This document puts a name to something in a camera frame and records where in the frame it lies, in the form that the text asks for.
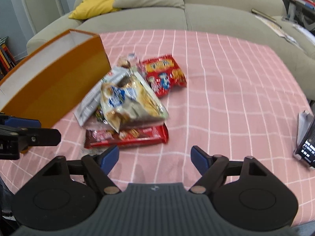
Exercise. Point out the long red biscuit packet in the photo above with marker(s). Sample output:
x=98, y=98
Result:
x=137, y=135

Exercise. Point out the clear packet mixed snack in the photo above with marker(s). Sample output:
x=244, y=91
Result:
x=101, y=115

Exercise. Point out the white snack packet green print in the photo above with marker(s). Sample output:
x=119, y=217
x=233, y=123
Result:
x=86, y=105

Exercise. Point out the dark thin book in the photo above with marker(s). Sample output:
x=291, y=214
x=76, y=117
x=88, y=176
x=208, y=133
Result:
x=265, y=17

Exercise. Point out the orange cardboard box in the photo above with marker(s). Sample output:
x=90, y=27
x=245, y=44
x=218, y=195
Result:
x=49, y=86

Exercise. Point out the yellow pillow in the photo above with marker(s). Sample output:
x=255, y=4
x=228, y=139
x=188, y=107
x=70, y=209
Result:
x=96, y=2

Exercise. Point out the small clear packet brown snack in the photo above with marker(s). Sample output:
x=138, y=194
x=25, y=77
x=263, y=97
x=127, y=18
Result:
x=125, y=62

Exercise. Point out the black smartphone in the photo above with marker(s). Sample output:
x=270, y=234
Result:
x=307, y=147

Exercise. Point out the beige biscuit bag blue print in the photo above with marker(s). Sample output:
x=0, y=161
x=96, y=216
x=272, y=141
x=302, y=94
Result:
x=133, y=103

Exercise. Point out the pink checked tablecloth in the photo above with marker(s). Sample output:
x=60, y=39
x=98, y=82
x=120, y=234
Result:
x=233, y=98

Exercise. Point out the red cartoon snack packet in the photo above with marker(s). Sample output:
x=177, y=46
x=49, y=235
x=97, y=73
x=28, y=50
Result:
x=162, y=76

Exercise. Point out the beige sofa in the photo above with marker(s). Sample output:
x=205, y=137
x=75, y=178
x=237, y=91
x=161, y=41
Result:
x=216, y=17

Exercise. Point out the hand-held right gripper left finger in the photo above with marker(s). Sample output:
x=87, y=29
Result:
x=109, y=158

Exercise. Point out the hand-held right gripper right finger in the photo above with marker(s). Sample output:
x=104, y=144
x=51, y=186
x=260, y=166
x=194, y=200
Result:
x=199, y=158

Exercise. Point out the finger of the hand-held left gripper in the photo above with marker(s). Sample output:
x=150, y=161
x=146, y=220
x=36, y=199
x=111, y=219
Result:
x=22, y=123
x=41, y=137

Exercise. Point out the row of books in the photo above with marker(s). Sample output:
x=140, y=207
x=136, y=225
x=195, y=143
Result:
x=6, y=59

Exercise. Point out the white paper sheet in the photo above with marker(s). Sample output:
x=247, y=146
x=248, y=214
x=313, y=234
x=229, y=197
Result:
x=305, y=36

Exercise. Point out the printed booklet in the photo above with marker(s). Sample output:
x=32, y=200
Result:
x=278, y=30

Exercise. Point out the white door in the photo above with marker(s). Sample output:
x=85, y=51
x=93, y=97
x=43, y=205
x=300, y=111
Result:
x=41, y=2

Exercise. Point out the cluttered shelf rack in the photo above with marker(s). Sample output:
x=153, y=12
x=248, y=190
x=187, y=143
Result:
x=300, y=0

